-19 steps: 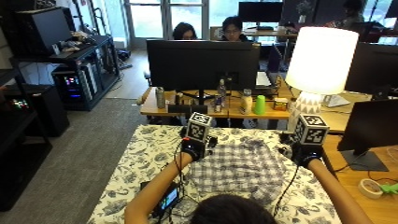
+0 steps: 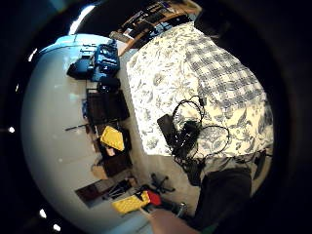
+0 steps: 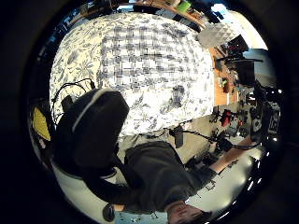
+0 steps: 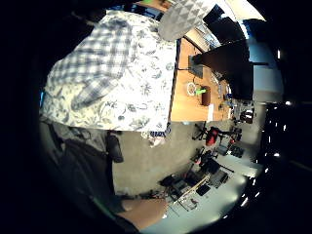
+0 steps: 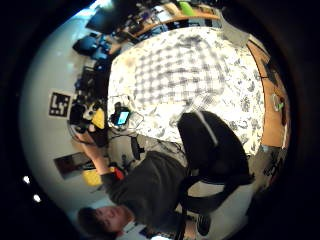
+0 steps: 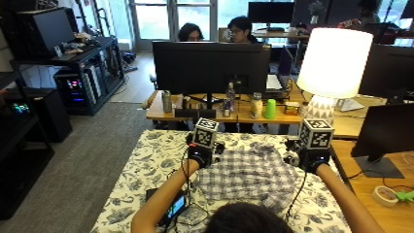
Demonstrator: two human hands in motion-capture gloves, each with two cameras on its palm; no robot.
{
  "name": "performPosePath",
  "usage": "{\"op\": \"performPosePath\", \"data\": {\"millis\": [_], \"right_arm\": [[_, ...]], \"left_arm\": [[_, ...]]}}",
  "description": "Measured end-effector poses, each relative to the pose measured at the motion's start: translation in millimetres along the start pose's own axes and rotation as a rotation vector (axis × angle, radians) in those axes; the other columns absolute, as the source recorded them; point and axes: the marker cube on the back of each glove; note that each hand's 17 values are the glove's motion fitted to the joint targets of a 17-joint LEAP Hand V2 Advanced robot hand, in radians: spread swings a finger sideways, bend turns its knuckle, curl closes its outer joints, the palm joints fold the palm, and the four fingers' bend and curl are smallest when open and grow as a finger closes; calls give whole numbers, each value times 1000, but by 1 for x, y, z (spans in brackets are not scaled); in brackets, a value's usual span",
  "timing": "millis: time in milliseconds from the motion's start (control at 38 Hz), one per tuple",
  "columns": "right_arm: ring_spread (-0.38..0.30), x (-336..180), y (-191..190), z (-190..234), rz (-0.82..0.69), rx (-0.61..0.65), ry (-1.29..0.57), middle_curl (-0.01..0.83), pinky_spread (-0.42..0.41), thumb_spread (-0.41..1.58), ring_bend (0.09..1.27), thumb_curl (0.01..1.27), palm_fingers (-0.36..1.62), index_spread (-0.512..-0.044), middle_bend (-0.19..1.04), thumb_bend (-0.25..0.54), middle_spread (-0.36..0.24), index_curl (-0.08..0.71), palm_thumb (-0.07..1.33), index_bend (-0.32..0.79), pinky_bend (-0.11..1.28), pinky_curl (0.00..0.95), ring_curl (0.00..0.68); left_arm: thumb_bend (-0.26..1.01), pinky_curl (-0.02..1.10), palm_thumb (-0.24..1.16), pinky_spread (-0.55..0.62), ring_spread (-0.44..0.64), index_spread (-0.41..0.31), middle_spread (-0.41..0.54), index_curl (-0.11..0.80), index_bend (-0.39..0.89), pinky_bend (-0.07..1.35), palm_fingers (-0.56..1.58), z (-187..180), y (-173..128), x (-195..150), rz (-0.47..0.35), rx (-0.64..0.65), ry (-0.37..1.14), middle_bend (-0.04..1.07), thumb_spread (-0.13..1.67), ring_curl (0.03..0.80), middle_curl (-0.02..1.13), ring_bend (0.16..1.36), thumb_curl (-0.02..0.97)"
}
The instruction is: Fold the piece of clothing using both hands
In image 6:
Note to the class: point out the person's left hand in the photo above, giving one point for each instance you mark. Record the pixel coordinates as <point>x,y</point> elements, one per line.
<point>199,157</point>

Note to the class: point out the person's right hand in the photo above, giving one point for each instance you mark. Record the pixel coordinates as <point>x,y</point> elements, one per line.
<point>313,159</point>

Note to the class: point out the white marker cube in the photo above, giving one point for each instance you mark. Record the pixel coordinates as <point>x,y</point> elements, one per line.
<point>315,134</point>
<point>203,133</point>

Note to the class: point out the grey plaid shirt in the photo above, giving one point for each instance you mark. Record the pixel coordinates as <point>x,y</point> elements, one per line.
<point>247,176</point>

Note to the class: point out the flat black box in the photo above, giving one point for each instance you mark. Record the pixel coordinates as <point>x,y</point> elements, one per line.
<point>194,113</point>

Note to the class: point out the yellow small box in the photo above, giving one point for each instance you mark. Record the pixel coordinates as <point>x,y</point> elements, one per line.
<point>291,108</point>

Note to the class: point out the green plastic cup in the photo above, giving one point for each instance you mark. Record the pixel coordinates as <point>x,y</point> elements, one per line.
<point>270,109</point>

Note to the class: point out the small dark bottle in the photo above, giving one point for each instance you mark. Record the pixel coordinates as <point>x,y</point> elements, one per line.
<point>186,103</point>

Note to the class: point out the clear water bottle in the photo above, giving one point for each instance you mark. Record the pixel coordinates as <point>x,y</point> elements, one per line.
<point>230,93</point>

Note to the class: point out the long wooden desk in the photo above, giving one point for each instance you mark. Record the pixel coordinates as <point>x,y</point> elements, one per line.
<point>157,113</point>

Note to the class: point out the white floral tablecloth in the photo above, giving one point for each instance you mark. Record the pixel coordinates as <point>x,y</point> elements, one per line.
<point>142,168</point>

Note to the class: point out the black device with screen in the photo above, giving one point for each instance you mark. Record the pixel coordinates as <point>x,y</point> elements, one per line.
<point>174,207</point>

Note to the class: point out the black monitor on square stand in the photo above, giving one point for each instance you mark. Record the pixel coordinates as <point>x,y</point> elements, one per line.
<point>386,129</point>

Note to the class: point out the large black monitor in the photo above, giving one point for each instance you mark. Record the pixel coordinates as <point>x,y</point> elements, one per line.
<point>209,68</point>

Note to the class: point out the white tape roll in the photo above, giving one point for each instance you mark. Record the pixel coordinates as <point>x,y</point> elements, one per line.
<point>385,195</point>

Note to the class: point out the wooden side desk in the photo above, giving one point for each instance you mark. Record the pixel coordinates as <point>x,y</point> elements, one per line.
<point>379,216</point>

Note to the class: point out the green plastic object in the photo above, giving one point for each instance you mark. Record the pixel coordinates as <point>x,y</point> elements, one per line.
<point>404,195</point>

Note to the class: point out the white table lamp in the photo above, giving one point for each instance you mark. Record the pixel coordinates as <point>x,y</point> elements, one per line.
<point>334,61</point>

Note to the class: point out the black monitor with white stand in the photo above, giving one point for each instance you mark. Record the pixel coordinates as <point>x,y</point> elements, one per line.
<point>387,71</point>

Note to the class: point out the black metal shelf rack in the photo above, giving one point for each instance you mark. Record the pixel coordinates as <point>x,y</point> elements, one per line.
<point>105,61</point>

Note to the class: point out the computer tower with coloured lights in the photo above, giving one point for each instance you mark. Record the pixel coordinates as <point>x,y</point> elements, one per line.
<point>74,87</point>

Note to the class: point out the black cabinet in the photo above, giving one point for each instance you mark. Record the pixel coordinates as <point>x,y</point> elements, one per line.
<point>52,113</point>

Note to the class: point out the background black monitor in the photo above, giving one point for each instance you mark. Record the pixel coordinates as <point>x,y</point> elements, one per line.
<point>270,12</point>

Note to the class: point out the black low shelf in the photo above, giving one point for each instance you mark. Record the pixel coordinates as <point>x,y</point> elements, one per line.
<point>18,155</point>

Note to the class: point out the large black case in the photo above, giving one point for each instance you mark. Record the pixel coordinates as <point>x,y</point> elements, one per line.
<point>38,30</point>

